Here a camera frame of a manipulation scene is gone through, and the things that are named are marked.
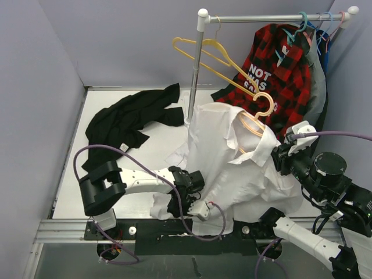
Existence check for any blue garment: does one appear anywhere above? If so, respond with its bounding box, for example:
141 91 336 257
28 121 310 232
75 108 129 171
303 21 332 73

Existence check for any metal clothes rack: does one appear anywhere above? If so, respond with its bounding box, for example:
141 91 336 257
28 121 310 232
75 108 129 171
180 5 360 130

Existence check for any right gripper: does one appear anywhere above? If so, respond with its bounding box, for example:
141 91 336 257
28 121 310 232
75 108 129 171
268 137 325 199

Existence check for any white shirt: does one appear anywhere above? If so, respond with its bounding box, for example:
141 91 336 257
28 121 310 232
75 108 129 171
149 101 305 237

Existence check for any pink hanger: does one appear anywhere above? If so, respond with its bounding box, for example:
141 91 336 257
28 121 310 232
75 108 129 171
325 11 346 52

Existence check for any red black plaid shirt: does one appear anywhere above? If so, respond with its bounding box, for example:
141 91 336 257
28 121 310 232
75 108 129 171
210 23 313 143

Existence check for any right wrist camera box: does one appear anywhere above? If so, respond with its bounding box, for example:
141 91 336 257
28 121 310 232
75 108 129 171
284 120 318 156

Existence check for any beige plastic hanger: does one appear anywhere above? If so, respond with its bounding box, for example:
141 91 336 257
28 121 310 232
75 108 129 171
238 92 274 137

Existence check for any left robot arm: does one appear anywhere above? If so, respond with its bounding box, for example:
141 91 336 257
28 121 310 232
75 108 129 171
78 161 210 239

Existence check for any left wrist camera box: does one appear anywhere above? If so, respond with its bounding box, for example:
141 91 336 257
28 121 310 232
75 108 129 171
187 200 213 221

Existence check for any grey garment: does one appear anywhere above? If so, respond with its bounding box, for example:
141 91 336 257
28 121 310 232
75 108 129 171
302 27 327 131

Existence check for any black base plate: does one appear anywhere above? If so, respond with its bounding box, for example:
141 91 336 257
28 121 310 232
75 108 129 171
84 216 291 258

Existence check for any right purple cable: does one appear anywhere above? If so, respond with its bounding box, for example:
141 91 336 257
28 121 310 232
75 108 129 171
255 130 372 279

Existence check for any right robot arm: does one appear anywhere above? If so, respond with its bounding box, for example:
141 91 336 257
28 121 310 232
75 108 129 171
259 144 371 278

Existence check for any teal hanger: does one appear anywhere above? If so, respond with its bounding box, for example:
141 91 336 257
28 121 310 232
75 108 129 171
275 11 308 62

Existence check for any blue hanger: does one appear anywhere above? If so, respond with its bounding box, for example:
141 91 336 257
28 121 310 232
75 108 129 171
316 11 334 56

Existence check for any black hanging garment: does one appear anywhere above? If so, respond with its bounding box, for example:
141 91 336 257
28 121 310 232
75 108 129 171
299 87 328 127

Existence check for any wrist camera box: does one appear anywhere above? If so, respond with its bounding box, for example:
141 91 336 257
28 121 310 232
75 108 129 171
187 200 213 221
284 120 318 156

